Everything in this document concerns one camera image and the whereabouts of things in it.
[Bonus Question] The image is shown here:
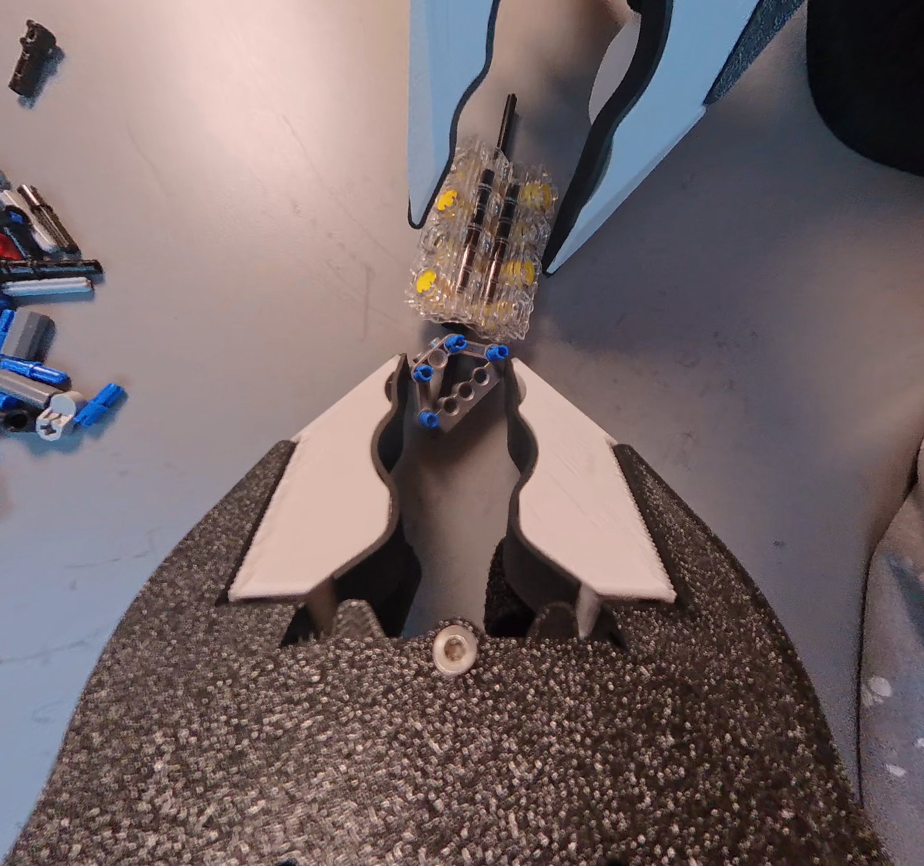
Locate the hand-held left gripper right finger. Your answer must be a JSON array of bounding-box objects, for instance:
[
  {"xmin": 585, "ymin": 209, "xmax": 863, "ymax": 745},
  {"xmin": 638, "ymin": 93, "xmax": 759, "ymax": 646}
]
[{"xmin": 505, "ymin": 359, "xmax": 678, "ymax": 637}]

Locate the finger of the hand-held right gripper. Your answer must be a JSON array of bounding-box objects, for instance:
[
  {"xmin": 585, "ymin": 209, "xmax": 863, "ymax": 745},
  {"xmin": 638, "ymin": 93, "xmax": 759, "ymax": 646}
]
[
  {"xmin": 543, "ymin": 0, "xmax": 795, "ymax": 277},
  {"xmin": 408, "ymin": 0, "xmax": 539, "ymax": 230}
]

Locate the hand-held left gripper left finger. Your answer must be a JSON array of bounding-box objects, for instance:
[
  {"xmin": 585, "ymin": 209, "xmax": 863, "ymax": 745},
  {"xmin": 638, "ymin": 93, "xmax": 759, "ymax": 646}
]
[{"xmin": 230, "ymin": 355, "xmax": 410, "ymax": 637}]

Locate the grey beam frame with holes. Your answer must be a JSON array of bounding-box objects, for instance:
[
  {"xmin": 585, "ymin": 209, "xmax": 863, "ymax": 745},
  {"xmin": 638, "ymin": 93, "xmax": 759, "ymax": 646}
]
[{"xmin": 411, "ymin": 337, "xmax": 507, "ymax": 436}]

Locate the clear block with yellow pistons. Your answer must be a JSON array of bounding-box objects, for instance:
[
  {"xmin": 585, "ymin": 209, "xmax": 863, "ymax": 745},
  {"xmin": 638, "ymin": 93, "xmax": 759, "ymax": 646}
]
[{"xmin": 404, "ymin": 133, "xmax": 563, "ymax": 344}]

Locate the black office chair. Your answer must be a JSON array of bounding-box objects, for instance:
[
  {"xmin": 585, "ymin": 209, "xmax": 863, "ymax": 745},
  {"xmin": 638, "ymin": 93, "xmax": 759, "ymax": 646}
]
[{"xmin": 805, "ymin": 0, "xmax": 924, "ymax": 178}]

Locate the pile of mixed building parts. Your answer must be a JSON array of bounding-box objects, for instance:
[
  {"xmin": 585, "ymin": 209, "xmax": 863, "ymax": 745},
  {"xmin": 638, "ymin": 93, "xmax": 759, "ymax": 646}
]
[{"xmin": 0, "ymin": 169, "xmax": 128, "ymax": 442}]

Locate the black pin connector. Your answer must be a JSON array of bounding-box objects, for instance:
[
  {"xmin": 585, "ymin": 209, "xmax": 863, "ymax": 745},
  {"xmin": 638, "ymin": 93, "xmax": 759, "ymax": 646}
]
[{"xmin": 8, "ymin": 19, "xmax": 59, "ymax": 99}]

